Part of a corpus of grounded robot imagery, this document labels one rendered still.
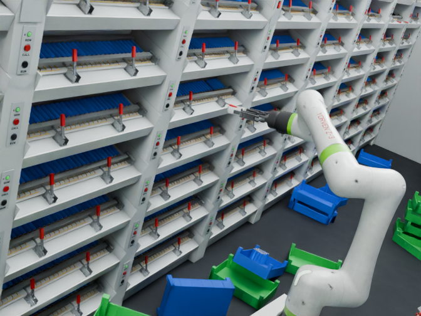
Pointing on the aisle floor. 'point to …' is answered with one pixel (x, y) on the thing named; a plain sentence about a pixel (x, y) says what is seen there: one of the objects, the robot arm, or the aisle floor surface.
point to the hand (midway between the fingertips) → (236, 110)
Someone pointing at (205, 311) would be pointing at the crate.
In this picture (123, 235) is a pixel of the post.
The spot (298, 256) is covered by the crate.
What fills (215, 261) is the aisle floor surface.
